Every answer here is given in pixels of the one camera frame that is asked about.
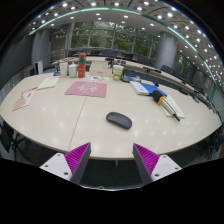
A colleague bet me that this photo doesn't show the ceiling lights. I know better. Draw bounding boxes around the ceiling lights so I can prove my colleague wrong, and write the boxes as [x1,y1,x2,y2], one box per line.
[29,0,224,78]

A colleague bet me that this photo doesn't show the cream cardboard box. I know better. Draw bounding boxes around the cream cardboard box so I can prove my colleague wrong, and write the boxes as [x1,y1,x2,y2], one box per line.
[88,60,112,78]

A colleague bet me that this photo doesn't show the black computer mouse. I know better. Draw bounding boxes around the black computer mouse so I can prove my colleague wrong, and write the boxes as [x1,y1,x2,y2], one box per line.
[105,111,133,130]

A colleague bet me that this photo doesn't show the dark office chairs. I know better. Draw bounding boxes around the dark office chairs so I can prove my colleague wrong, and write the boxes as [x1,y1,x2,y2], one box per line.
[79,48,208,88]

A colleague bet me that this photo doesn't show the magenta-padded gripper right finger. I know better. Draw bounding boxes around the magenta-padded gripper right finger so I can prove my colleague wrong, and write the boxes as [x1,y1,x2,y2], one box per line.
[132,143,183,185]

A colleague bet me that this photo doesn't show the white sticker sheet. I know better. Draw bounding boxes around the white sticker sheet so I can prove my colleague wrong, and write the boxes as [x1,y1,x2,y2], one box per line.
[83,74,110,83]

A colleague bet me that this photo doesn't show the pink printed mouse pad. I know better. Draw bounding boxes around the pink printed mouse pad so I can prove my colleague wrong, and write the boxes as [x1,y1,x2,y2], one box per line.
[64,80,108,99]

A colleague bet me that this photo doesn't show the white booklet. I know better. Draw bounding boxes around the white booklet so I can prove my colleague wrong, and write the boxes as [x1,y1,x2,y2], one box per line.
[161,94,186,119]

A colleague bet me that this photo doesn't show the black desktop device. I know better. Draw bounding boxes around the black desktop device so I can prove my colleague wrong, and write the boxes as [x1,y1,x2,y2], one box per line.
[120,68,142,83]

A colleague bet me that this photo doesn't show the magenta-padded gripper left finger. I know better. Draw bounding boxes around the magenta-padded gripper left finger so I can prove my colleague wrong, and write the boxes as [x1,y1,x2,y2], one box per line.
[39,142,92,185]

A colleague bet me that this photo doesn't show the printed paper cup with straw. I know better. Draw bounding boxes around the printed paper cup with straw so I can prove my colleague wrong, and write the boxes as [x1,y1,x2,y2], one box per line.
[112,64,125,81]

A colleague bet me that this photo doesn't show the blue and white book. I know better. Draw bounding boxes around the blue and white book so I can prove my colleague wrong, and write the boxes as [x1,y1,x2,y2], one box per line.
[129,80,168,97]

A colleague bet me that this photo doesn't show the red and white pamphlet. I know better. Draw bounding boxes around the red and white pamphlet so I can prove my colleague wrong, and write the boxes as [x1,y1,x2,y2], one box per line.
[12,86,39,112]

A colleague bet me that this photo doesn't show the stack of white paper cups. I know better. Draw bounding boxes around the stack of white paper cups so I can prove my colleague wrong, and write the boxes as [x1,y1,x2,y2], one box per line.
[59,62,69,78]

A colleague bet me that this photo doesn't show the black handheld microphone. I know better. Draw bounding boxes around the black handheld microphone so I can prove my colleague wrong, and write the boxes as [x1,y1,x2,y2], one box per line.
[150,89,181,122]

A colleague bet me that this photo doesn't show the red bottle with green band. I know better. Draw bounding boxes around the red bottle with green band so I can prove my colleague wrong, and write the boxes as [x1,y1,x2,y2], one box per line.
[77,52,88,79]

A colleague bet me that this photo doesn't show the white leaflet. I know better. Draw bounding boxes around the white leaflet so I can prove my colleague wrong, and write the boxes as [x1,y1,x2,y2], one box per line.
[36,76,60,90]

